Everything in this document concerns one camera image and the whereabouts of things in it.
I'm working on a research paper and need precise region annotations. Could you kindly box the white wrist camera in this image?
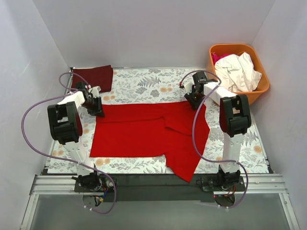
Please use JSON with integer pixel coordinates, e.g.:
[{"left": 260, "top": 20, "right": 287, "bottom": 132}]
[
  {"left": 88, "top": 85, "right": 101, "bottom": 98},
  {"left": 179, "top": 80, "right": 194, "bottom": 93}
]

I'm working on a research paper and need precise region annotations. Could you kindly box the aluminium frame rail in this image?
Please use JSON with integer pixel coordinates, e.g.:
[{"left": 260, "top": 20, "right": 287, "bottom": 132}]
[{"left": 21, "top": 173, "right": 299, "bottom": 230}]

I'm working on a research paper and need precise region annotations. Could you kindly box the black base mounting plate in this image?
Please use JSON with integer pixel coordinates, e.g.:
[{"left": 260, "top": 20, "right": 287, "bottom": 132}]
[{"left": 72, "top": 173, "right": 246, "bottom": 203}]

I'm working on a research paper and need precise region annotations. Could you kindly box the orange plastic basket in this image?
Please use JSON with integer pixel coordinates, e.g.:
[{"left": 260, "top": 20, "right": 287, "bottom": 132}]
[{"left": 207, "top": 44, "right": 270, "bottom": 104}]

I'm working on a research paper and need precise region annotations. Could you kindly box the pink garment in basket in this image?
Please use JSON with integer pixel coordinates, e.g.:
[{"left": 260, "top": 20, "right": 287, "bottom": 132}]
[{"left": 211, "top": 53, "right": 229, "bottom": 65}]

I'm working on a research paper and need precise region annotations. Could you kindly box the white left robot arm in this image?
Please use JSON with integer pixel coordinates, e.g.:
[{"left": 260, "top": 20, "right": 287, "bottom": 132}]
[{"left": 47, "top": 82, "right": 105, "bottom": 192}]

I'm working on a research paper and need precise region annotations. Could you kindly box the cream white t shirt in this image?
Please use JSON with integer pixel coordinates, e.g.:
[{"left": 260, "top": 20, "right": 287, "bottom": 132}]
[{"left": 214, "top": 52, "right": 262, "bottom": 92}]

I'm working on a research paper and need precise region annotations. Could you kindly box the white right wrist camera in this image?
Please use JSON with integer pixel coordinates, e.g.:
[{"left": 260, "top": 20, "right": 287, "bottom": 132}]
[{"left": 179, "top": 80, "right": 194, "bottom": 93}]

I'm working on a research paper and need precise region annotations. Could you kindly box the floral patterned table mat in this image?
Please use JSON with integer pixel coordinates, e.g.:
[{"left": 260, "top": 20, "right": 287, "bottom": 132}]
[{"left": 47, "top": 68, "right": 268, "bottom": 175}]

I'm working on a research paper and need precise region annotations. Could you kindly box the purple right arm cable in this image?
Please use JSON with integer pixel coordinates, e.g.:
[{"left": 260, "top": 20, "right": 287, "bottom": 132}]
[{"left": 179, "top": 69, "right": 249, "bottom": 209}]

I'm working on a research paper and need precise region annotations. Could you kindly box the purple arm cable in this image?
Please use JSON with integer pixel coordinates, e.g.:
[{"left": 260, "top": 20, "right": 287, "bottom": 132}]
[
  {"left": 21, "top": 72, "right": 118, "bottom": 214},
  {"left": 179, "top": 69, "right": 249, "bottom": 209}
]

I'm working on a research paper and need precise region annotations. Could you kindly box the folded dark red t shirt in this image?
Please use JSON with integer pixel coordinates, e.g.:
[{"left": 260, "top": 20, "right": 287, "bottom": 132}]
[{"left": 73, "top": 65, "right": 113, "bottom": 92}]

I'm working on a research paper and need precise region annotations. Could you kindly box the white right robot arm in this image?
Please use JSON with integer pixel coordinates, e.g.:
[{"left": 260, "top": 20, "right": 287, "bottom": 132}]
[{"left": 179, "top": 70, "right": 251, "bottom": 191}]

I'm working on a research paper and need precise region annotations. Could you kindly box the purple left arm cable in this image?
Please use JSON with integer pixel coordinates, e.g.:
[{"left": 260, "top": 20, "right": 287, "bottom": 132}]
[{"left": 21, "top": 72, "right": 118, "bottom": 214}]

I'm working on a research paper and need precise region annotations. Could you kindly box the bright red t shirt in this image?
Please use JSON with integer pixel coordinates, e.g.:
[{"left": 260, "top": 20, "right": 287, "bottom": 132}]
[{"left": 90, "top": 101, "right": 210, "bottom": 182}]

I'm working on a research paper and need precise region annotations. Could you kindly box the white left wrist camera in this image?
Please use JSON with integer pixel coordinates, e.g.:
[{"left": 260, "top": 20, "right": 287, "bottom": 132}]
[{"left": 88, "top": 85, "right": 101, "bottom": 98}]

